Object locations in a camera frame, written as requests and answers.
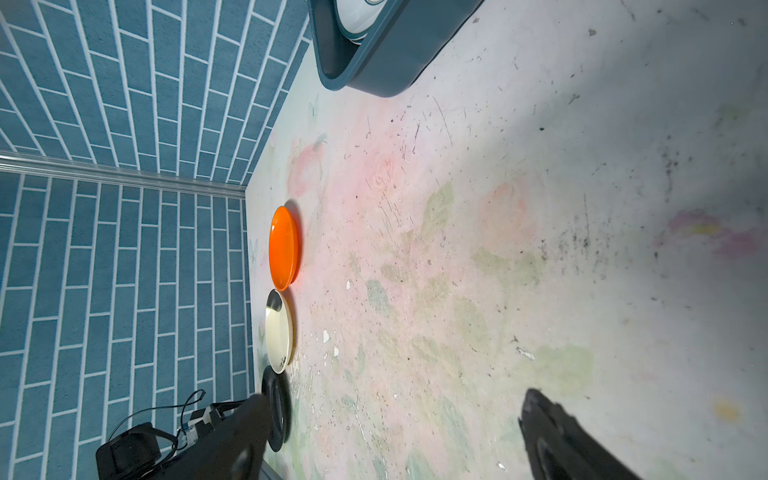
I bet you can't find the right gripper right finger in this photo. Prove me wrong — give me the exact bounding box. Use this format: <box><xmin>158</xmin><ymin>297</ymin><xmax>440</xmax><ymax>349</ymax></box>
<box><xmin>518</xmin><ymin>388</ymin><xmax>639</xmax><ymax>480</ymax></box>

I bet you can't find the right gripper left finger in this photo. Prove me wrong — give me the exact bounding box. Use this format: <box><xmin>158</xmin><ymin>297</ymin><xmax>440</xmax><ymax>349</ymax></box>
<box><xmin>149</xmin><ymin>394</ymin><xmax>273</xmax><ymax>479</ymax></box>

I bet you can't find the black round plate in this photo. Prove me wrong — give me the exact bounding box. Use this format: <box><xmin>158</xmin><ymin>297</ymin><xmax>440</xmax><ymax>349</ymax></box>
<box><xmin>261</xmin><ymin>365</ymin><xmax>292</xmax><ymax>452</ymax></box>

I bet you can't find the cream plate green edge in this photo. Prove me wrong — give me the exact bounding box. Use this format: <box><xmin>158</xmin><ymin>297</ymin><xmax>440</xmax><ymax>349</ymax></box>
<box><xmin>265</xmin><ymin>289</ymin><xmax>294</xmax><ymax>374</ymax></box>

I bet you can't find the white plate clover emblem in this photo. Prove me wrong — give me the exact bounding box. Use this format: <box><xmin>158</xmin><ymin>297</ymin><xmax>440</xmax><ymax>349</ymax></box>
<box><xmin>334</xmin><ymin>0</ymin><xmax>386</xmax><ymax>45</ymax></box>

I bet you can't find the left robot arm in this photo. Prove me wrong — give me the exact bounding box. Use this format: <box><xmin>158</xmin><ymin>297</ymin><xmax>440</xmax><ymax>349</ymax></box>
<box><xmin>95</xmin><ymin>389</ymin><xmax>242</xmax><ymax>479</ymax></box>

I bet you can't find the teal plastic bin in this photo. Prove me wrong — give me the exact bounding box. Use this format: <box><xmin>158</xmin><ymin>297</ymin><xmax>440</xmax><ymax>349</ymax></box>
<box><xmin>308</xmin><ymin>0</ymin><xmax>482</xmax><ymax>98</ymax></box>

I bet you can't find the orange plastic plate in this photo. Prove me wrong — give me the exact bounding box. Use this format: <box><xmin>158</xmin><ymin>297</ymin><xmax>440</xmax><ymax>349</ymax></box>
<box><xmin>268</xmin><ymin>206</ymin><xmax>300</xmax><ymax>292</ymax></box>

